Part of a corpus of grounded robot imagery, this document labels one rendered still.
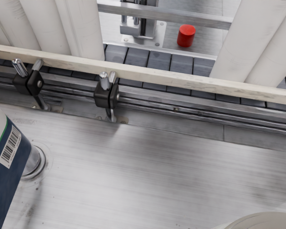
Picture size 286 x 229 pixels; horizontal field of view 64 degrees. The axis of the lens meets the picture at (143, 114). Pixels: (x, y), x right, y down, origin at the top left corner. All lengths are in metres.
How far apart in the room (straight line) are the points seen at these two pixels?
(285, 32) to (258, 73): 0.07
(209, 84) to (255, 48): 0.07
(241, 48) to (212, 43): 0.22
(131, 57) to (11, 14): 0.18
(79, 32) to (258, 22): 0.22
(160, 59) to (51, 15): 0.18
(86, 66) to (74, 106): 0.09
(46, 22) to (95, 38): 0.07
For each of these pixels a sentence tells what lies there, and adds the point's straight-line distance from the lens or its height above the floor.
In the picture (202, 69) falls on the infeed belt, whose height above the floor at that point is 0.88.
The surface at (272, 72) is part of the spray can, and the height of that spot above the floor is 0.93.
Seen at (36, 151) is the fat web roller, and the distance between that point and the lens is 0.31.
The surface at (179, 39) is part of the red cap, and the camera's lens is 0.50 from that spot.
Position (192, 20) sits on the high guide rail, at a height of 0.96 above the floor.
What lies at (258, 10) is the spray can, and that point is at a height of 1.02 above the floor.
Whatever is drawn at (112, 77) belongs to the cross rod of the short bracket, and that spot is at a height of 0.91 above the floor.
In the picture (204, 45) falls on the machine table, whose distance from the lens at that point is 0.53.
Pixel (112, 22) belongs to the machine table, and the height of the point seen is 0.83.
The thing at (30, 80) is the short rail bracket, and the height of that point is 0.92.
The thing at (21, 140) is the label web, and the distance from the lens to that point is 0.27.
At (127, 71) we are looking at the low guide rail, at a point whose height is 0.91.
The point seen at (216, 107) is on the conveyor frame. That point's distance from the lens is 0.37.
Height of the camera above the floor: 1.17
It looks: 59 degrees down
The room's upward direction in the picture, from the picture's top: 4 degrees clockwise
